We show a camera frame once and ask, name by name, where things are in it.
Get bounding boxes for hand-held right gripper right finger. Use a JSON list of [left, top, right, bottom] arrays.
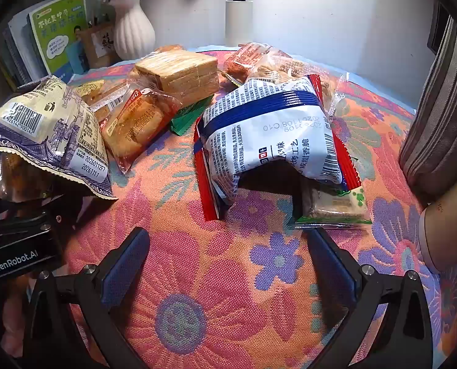
[[306, 227, 434, 369]]

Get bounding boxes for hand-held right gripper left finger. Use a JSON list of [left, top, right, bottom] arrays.
[[23, 227, 152, 369]]

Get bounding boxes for purple cream snack bag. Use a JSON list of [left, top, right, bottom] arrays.
[[0, 75, 118, 201]]

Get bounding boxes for red label bun pack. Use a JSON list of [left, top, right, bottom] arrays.
[[98, 85, 184, 174]]

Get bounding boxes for sliced toast bread pack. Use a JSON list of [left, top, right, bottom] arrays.
[[134, 48, 220, 105]]

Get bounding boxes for green white snack packet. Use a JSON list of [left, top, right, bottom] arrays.
[[296, 184, 372, 228]]

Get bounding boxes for floral tablecloth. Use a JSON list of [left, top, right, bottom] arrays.
[[0, 48, 457, 369]]

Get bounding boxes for green foil packet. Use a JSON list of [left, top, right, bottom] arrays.
[[170, 98, 214, 136]]

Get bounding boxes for light blue table mat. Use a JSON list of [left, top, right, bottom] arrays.
[[69, 42, 419, 118]]

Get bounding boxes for grey spiral notebooks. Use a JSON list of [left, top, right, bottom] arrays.
[[0, 8, 49, 86]]

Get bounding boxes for clear cookie pack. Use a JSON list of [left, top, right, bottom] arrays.
[[248, 54, 353, 121]]

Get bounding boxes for green cover book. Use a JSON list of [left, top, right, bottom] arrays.
[[29, 0, 89, 76]]

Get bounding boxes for brown paper bag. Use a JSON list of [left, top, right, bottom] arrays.
[[78, 22, 118, 70]]

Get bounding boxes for orange label snack pack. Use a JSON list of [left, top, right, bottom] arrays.
[[223, 42, 288, 85]]

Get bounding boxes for white ribbed vase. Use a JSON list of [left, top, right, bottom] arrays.
[[107, 0, 157, 62]]

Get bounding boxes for white desk lamp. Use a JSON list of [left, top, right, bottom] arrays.
[[225, 0, 255, 47]]

